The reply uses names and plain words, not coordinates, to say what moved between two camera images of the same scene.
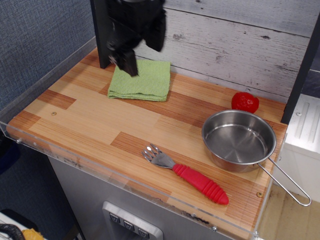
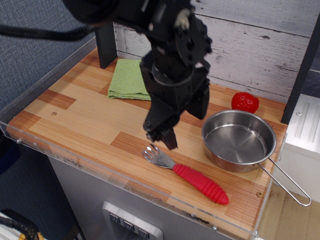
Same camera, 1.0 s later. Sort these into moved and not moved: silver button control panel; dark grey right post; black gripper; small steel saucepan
Moved: black gripper
Not moved: silver button control panel; dark grey right post; small steel saucepan
